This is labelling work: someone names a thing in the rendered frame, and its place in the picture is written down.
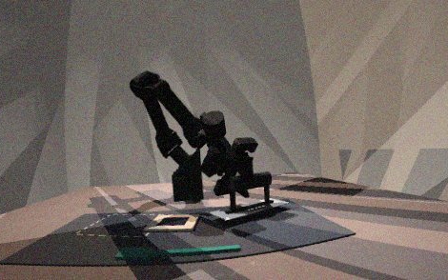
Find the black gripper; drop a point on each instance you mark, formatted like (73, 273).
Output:
(240, 162)

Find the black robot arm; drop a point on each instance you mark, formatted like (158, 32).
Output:
(210, 128)

